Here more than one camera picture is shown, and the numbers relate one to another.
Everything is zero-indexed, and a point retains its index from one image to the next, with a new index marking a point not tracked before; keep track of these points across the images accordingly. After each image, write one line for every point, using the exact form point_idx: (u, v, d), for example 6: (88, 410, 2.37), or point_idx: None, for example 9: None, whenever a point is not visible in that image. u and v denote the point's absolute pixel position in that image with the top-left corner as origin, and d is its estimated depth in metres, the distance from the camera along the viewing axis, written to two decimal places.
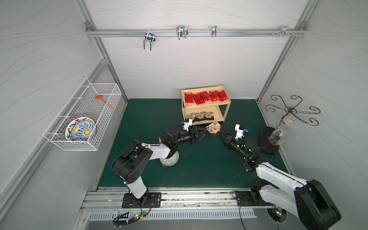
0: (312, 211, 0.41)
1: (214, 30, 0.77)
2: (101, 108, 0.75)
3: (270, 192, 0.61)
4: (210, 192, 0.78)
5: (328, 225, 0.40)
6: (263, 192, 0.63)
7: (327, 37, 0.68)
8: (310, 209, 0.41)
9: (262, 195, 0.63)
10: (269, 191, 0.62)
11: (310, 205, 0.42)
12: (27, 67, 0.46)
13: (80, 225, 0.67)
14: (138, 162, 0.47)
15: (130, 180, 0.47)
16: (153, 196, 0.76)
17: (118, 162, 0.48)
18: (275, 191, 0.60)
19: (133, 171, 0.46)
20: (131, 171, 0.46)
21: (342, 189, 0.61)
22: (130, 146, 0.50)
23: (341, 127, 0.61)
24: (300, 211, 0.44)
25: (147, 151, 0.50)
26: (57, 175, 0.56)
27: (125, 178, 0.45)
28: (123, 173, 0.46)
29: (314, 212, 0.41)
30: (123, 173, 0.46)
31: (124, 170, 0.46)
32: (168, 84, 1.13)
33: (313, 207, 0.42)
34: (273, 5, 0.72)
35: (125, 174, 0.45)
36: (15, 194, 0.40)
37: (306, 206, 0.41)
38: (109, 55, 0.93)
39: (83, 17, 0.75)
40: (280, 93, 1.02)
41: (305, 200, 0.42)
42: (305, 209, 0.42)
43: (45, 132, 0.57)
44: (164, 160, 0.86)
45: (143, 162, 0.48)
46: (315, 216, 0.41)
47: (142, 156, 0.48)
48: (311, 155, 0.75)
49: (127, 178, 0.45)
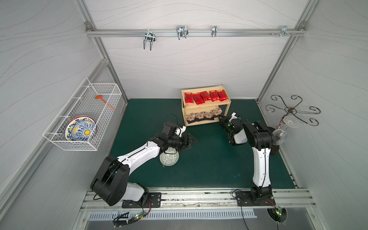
0: (251, 129, 0.65)
1: (214, 30, 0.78)
2: (101, 108, 0.75)
3: (255, 172, 0.68)
4: (210, 191, 0.78)
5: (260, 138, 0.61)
6: (254, 179, 0.69)
7: (327, 37, 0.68)
8: (250, 131, 0.64)
9: (256, 182, 0.67)
10: (257, 172, 0.66)
11: (251, 129, 0.65)
12: (27, 67, 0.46)
13: (80, 225, 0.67)
14: (115, 183, 0.42)
15: (111, 201, 0.42)
16: (153, 196, 0.76)
17: (98, 183, 0.43)
18: (257, 167, 0.65)
19: (112, 193, 0.41)
20: (109, 194, 0.41)
21: (341, 189, 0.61)
22: (104, 166, 0.44)
23: (340, 127, 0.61)
24: (248, 140, 0.65)
25: (122, 169, 0.43)
26: (57, 175, 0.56)
27: (106, 201, 0.41)
28: (104, 195, 0.42)
29: (251, 130, 0.65)
30: (103, 194, 0.42)
31: (104, 193, 0.42)
32: (168, 84, 1.13)
33: (253, 130, 0.65)
34: (273, 5, 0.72)
35: (107, 196, 0.42)
36: (15, 194, 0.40)
37: (247, 129, 0.65)
38: (109, 55, 0.93)
39: (83, 17, 0.75)
40: (280, 93, 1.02)
41: (249, 125, 0.67)
42: (249, 133, 0.64)
43: (45, 132, 0.57)
44: (164, 159, 0.87)
45: (121, 181, 0.43)
46: (251, 132, 0.64)
47: (117, 176, 0.42)
48: (310, 155, 0.75)
49: (109, 200, 0.41)
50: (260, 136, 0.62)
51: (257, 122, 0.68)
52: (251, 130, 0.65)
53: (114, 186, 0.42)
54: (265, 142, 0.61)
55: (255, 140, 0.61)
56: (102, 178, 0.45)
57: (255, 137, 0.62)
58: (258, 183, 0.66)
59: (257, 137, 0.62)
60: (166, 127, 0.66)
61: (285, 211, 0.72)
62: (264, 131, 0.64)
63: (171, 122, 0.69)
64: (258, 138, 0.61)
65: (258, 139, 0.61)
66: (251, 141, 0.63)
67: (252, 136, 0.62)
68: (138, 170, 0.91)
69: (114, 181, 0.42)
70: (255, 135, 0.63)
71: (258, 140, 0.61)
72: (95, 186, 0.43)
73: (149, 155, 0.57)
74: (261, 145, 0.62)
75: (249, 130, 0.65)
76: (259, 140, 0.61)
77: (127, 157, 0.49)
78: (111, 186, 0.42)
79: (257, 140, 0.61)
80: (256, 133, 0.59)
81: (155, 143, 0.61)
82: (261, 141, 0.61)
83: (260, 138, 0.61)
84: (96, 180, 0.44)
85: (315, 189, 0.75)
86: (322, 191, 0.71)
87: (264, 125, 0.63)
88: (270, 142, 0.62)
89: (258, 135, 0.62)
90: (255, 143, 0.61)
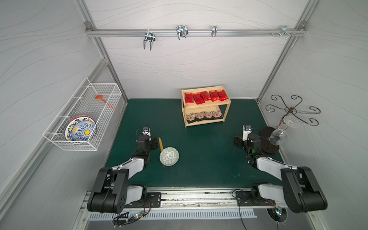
0: (294, 189, 0.44)
1: (214, 30, 0.74)
2: (101, 108, 0.75)
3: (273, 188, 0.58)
4: (210, 192, 0.78)
5: (312, 206, 0.42)
6: (262, 187, 0.64)
7: (327, 37, 0.68)
8: (292, 188, 0.44)
9: (262, 189, 0.64)
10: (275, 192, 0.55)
11: (293, 186, 0.44)
12: (27, 67, 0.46)
13: (80, 225, 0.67)
14: (118, 188, 0.43)
15: (118, 209, 0.42)
16: (153, 196, 0.76)
17: (96, 199, 0.42)
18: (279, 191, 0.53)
19: (118, 198, 0.42)
20: (115, 201, 0.41)
21: (342, 190, 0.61)
22: (100, 178, 0.44)
23: (340, 127, 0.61)
24: (285, 193, 0.46)
25: (122, 171, 0.46)
26: (57, 175, 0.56)
27: (112, 210, 0.40)
28: (107, 209, 0.40)
29: (296, 190, 0.43)
30: (107, 210, 0.40)
31: (108, 204, 0.41)
32: (168, 84, 1.13)
33: (295, 187, 0.44)
34: (273, 4, 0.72)
35: (111, 206, 0.41)
36: (15, 194, 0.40)
37: (290, 183, 0.44)
38: (109, 55, 0.93)
39: (83, 17, 0.75)
40: (280, 93, 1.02)
41: (289, 179, 0.45)
42: (289, 188, 0.44)
43: (45, 132, 0.57)
44: (164, 160, 0.86)
45: (122, 186, 0.44)
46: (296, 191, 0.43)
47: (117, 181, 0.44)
48: (311, 155, 0.75)
49: (114, 208, 0.40)
50: (304, 198, 0.43)
51: (302, 169, 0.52)
52: (294, 187, 0.44)
53: (118, 192, 0.42)
54: (312, 207, 0.41)
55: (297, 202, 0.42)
56: (101, 192, 0.44)
57: (298, 199, 0.43)
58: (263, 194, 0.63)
59: (301, 198, 0.43)
60: (140, 143, 0.69)
61: (285, 211, 0.72)
62: (314, 191, 0.43)
63: (143, 136, 0.72)
64: (302, 201, 0.42)
65: (302, 201, 0.42)
66: (287, 195, 0.45)
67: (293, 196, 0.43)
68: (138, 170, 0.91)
69: (117, 182, 0.44)
70: (297, 195, 0.43)
71: (301, 203, 0.42)
72: (94, 202, 0.41)
73: (137, 166, 0.60)
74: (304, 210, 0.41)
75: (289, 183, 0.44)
76: (304, 204, 0.42)
77: (120, 166, 0.52)
78: (116, 193, 0.42)
79: (300, 202, 0.42)
80: (299, 192, 0.43)
81: (136, 158, 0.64)
82: (307, 207, 0.41)
83: (304, 200, 0.42)
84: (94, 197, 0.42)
85: None
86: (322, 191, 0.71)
87: (311, 178, 0.45)
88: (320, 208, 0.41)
89: (304, 201, 0.42)
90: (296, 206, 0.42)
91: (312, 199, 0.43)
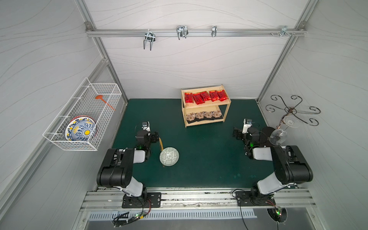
0: (281, 160, 0.49)
1: (214, 30, 0.74)
2: (101, 108, 0.75)
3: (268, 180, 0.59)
4: (210, 192, 0.78)
5: (299, 177, 0.46)
6: (259, 183, 0.66)
7: (327, 37, 0.68)
8: (280, 160, 0.49)
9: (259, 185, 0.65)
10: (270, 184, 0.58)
11: (281, 158, 0.49)
12: (27, 67, 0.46)
13: (80, 225, 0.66)
14: (126, 163, 0.47)
15: (125, 182, 0.46)
16: (153, 196, 0.76)
17: (104, 174, 0.45)
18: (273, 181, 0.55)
19: (126, 171, 0.47)
20: (123, 173, 0.45)
21: (342, 190, 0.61)
22: (108, 156, 0.49)
23: (340, 126, 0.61)
24: (275, 169, 0.50)
25: (129, 150, 0.51)
26: (57, 175, 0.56)
27: (120, 183, 0.44)
28: (114, 183, 0.44)
29: (282, 162, 0.48)
30: (115, 183, 0.44)
31: (115, 178, 0.45)
32: (168, 84, 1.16)
33: (282, 159, 0.49)
34: (273, 5, 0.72)
35: (119, 179, 0.44)
36: (15, 194, 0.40)
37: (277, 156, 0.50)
38: (109, 55, 0.93)
39: (83, 17, 0.75)
40: (280, 93, 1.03)
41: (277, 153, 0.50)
42: (278, 162, 0.49)
43: (45, 132, 0.57)
44: (164, 160, 0.86)
45: (130, 161, 0.50)
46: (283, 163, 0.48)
47: (125, 157, 0.49)
48: (310, 155, 0.75)
49: (122, 181, 0.44)
50: (293, 170, 0.47)
51: (290, 147, 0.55)
52: (281, 159, 0.49)
53: (126, 166, 0.47)
54: (299, 178, 0.46)
55: (285, 174, 0.46)
56: (108, 168, 0.47)
57: (285, 169, 0.47)
58: (263, 191, 0.63)
59: (288, 169, 0.47)
60: (140, 138, 0.72)
61: (285, 211, 0.72)
62: (301, 163, 0.48)
63: (141, 131, 0.75)
64: (289, 171, 0.46)
65: (289, 172, 0.46)
66: (277, 171, 0.49)
67: (281, 166, 0.47)
68: (138, 170, 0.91)
69: (125, 159, 0.48)
70: (285, 165, 0.48)
71: (289, 174, 0.46)
72: (102, 177, 0.45)
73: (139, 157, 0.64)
74: (292, 182, 0.46)
75: (278, 156, 0.50)
76: (291, 175, 0.46)
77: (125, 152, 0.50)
78: (124, 166, 0.47)
79: (287, 173, 0.46)
80: (286, 163, 0.48)
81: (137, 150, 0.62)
82: (294, 178, 0.46)
83: (292, 171, 0.46)
84: (101, 172, 0.46)
85: (315, 189, 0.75)
86: (321, 191, 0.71)
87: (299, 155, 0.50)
88: (306, 179, 0.46)
89: (291, 172, 0.46)
90: (283, 178, 0.46)
91: (299, 169, 0.47)
